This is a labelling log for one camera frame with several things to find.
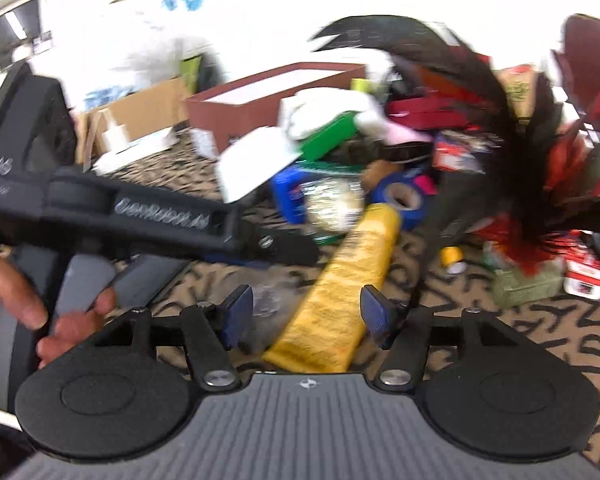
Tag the green metal lighter case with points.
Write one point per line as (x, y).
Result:
(512, 287)

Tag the red flat box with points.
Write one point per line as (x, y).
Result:
(426, 113)

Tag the dark brown wooden headboard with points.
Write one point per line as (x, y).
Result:
(579, 60)

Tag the brown snack packet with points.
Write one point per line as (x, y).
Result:
(519, 83)

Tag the white cloth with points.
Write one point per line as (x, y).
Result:
(305, 112)

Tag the green flat box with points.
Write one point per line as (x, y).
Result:
(329, 137)

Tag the blue small box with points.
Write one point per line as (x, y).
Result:
(287, 192)

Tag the blue tape roll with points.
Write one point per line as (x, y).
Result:
(404, 196)

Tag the red white cigarette pack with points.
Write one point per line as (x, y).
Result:
(582, 271)

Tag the yellow tube package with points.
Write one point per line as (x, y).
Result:
(324, 333)

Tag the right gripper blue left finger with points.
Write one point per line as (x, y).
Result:
(209, 332)

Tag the person's left hand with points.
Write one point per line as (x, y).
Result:
(21, 301)

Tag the cardboard box on floor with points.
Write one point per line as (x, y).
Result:
(143, 112)

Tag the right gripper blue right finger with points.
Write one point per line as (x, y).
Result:
(402, 328)

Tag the black red feather duster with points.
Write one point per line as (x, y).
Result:
(537, 174)

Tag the small yellow thread spool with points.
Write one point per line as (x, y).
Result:
(452, 260)

